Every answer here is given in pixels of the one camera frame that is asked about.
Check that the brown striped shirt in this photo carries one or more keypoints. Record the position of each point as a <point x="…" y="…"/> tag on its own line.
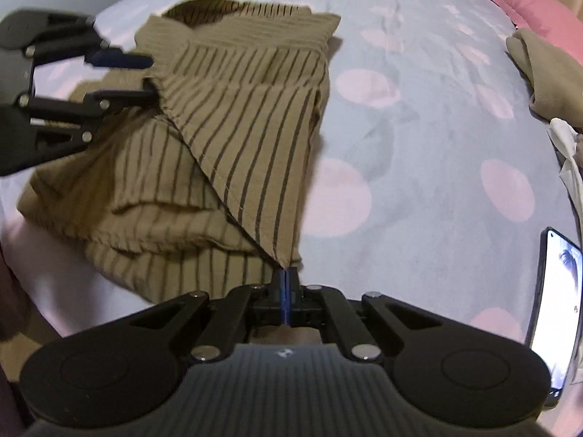
<point x="250" y="123"/>

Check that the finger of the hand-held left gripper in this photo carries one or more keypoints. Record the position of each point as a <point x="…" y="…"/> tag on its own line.
<point x="118" y="59"/>
<point x="123" y="96"/>

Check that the khaki cloth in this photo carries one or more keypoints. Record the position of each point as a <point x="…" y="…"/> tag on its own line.
<point x="551" y="77"/>

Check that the black smartphone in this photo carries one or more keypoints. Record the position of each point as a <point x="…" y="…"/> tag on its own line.
<point x="555" y="305"/>

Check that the dark maroon cloth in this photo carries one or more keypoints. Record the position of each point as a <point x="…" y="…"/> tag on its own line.
<point x="9" y="291"/>

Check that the pink pillow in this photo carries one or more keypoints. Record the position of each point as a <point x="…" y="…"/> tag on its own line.
<point x="542" y="13"/>

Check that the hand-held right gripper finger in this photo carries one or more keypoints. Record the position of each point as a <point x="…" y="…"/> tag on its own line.
<point x="288" y="298"/>
<point x="280" y="298"/>

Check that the white cloth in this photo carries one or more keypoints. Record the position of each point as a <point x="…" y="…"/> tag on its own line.
<point x="567" y="145"/>

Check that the polka dot fleece blanket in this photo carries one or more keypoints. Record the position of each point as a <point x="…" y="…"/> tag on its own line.
<point x="410" y="123"/>

